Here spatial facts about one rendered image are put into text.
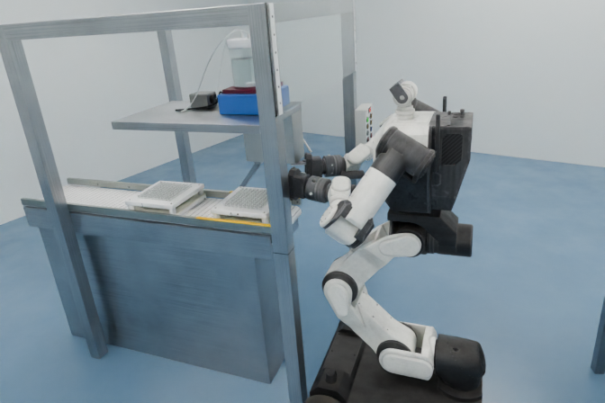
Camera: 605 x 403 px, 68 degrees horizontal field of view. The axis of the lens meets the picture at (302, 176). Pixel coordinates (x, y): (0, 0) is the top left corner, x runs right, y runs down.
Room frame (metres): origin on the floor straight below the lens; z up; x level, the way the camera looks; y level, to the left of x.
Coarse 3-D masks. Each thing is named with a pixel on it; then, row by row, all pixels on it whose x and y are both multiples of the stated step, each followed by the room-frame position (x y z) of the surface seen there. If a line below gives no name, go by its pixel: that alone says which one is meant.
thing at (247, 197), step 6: (246, 192) 1.76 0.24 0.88; (252, 192) 1.75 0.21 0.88; (258, 192) 1.74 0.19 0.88; (264, 192) 1.75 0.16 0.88; (234, 198) 1.70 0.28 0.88; (240, 198) 1.70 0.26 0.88; (246, 198) 1.69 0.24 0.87; (252, 198) 1.69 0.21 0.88; (258, 198) 1.69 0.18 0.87; (234, 204) 1.65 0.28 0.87; (246, 204) 1.63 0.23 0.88; (252, 204) 1.64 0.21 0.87; (258, 204) 1.62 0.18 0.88
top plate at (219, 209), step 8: (232, 192) 1.79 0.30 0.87; (224, 200) 1.71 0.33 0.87; (240, 200) 1.69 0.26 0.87; (216, 208) 1.63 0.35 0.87; (224, 208) 1.62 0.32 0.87; (232, 208) 1.62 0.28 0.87; (240, 208) 1.61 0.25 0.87; (264, 208) 1.60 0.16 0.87; (240, 216) 1.58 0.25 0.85; (248, 216) 1.56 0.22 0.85; (256, 216) 1.55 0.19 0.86; (264, 216) 1.54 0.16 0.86
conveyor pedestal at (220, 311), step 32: (96, 256) 1.91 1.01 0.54; (128, 256) 1.84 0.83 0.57; (160, 256) 1.76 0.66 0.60; (192, 256) 1.70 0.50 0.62; (224, 256) 1.64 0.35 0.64; (64, 288) 2.02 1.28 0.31; (96, 288) 1.93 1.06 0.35; (128, 288) 1.85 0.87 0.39; (160, 288) 1.78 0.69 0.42; (192, 288) 1.71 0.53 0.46; (224, 288) 1.65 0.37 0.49; (256, 288) 1.59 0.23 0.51; (128, 320) 1.87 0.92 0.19; (160, 320) 1.79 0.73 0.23; (192, 320) 1.72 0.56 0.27; (224, 320) 1.66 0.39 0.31; (256, 320) 1.60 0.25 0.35; (160, 352) 1.81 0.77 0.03; (192, 352) 1.74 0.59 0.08; (224, 352) 1.67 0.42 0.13; (256, 352) 1.60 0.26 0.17
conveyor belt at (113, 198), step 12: (72, 192) 2.13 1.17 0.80; (84, 192) 2.12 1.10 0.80; (96, 192) 2.11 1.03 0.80; (108, 192) 2.10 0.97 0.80; (120, 192) 2.08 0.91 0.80; (132, 192) 2.07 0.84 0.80; (96, 204) 1.94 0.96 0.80; (108, 204) 1.93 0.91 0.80; (120, 204) 1.92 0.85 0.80; (204, 204) 1.84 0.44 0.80; (204, 216) 1.72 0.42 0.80
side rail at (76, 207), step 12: (24, 204) 1.99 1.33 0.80; (36, 204) 1.96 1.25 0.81; (72, 204) 1.88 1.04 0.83; (84, 204) 1.86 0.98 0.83; (120, 216) 1.77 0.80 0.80; (132, 216) 1.75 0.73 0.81; (144, 216) 1.72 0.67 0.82; (156, 216) 1.70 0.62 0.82; (168, 216) 1.68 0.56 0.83; (180, 216) 1.66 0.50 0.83; (192, 216) 1.65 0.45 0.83; (228, 228) 1.57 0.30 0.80; (240, 228) 1.55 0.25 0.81; (252, 228) 1.53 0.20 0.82; (264, 228) 1.51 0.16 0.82
